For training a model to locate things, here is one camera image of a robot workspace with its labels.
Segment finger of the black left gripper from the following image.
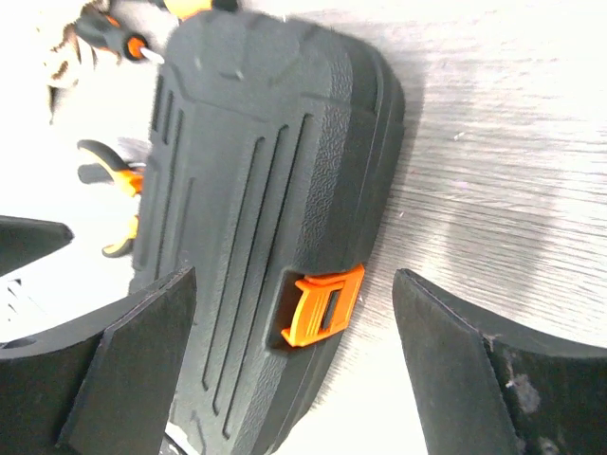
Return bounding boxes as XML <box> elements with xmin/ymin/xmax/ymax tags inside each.
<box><xmin>0</xmin><ymin>215</ymin><xmax>74</xmax><ymax>276</ymax></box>

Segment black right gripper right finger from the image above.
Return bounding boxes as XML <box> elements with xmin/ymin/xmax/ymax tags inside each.
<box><xmin>393</xmin><ymin>269</ymin><xmax>606</xmax><ymax>454</ymax></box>

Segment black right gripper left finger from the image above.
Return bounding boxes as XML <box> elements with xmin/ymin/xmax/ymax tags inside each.
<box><xmin>1</xmin><ymin>267</ymin><xmax>196</xmax><ymax>454</ymax></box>

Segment orange black needle nose pliers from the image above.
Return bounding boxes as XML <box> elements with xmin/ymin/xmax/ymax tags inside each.
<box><xmin>77</xmin><ymin>139</ymin><xmax>144</xmax><ymax>259</ymax></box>

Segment black plastic tool case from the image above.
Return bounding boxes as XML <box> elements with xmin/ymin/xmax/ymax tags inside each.
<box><xmin>131</xmin><ymin>10</ymin><xmax>405</xmax><ymax>454</ymax></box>

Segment black orange grip screwdriver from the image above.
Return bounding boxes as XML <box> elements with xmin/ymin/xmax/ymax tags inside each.
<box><xmin>74</xmin><ymin>9</ymin><xmax>164</xmax><ymax>64</ymax></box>

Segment beige cloth drawstring bag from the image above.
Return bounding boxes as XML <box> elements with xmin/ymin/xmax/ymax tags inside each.
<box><xmin>32</xmin><ymin>1</ymin><xmax>127</xmax><ymax>123</ymax></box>

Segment orange handle black shaft screwdriver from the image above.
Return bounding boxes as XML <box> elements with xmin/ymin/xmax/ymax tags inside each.
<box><xmin>159</xmin><ymin>0</ymin><xmax>240</xmax><ymax>20</ymax></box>

